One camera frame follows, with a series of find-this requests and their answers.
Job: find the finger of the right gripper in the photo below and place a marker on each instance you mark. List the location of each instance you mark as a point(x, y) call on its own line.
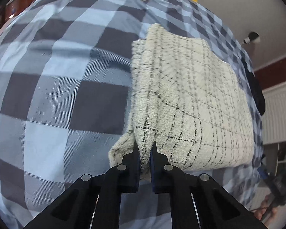
point(266, 175)

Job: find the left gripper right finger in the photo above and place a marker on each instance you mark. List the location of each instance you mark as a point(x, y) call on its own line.
point(197, 201)

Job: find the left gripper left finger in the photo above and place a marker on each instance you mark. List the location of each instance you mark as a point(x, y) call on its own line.
point(93, 201)

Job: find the cream plaid shirt jacket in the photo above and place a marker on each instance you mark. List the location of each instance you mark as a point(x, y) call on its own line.
point(188, 103)

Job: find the person's right hand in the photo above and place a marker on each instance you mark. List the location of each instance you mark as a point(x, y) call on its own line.
point(263, 214)

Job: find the white radiator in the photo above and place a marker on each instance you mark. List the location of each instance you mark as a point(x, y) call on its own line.
point(274, 119)

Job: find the black garment on bed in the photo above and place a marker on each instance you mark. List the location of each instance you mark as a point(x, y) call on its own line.
point(255, 89)

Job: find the red door right side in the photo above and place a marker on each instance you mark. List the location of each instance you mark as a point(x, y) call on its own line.
point(272, 75)

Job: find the blue checkered bed sheet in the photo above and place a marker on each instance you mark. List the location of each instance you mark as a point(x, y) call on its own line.
point(65, 88)

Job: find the white black standing device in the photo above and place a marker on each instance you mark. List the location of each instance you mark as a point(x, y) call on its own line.
point(252, 38)

